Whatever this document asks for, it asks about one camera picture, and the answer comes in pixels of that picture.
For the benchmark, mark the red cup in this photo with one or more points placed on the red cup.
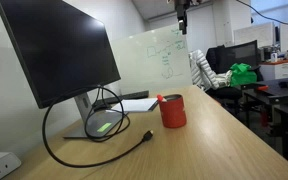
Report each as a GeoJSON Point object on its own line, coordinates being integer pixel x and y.
{"type": "Point", "coordinates": [173, 113]}

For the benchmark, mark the black keyboard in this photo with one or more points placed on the black keyboard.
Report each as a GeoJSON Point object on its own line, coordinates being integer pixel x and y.
{"type": "Point", "coordinates": [130, 96]}

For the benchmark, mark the green bag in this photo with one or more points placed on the green bag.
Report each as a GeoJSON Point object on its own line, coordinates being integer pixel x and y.
{"type": "Point", "coordinates": [242, 75]}

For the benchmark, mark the white puffy jacket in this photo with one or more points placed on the white puffy jacket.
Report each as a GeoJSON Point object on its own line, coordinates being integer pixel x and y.
{"type": "Point", "coordinates": [202, 70]}

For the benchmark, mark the orange black clamp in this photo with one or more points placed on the orange black clamp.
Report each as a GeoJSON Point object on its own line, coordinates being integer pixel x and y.
{"type": "Point", "coordinates": [262, 88]}

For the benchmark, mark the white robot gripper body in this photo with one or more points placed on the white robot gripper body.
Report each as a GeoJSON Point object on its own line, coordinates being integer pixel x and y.
{"type": "Point", "coordinates": [181, 6]}

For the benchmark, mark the white marker with red cap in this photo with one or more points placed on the white marker with red cap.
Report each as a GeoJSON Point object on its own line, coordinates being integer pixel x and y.
{"type": "Point", "coordinates": [160, 98]}

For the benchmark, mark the black office chair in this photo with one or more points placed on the black office chair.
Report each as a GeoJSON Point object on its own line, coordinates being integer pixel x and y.
{"type": "Point", "coordinates": [240, 55]}

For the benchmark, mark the black computer monitor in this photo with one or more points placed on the black computer monitor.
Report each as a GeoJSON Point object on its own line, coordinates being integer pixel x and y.
{"type": "Point", "coordinates": [60, 50]}

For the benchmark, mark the white notepad with black spine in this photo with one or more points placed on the white notepad with black spine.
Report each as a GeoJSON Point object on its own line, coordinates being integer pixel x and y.
{"type": "Point", "coordinates": [135, 105]}

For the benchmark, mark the frosted glass divider with drawings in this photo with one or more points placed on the frosted glass divider with drawings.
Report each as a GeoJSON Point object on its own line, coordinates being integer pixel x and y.
{"type": "Point", "coordinates": [150, 63]}

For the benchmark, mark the white cabinet with orange top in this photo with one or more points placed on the white cabinet with orange top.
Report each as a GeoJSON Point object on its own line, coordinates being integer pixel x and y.
{"type": "Point", "coordinates": [279, 69]}

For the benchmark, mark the grey monitor stand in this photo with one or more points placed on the grey monitor stand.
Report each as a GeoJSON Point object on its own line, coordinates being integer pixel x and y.
{"type": "Point", "coordinates": [99, 123]}

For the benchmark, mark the green sticker on stand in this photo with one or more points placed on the green sticker on stand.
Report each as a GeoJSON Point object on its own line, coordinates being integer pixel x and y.
{"type": "Point", "coordinates": [104, 127]}

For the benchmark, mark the black perforated robot table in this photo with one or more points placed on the black perforated robot table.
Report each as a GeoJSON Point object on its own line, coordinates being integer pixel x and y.
{"type": "Point", "coordinates": [284, 96]}

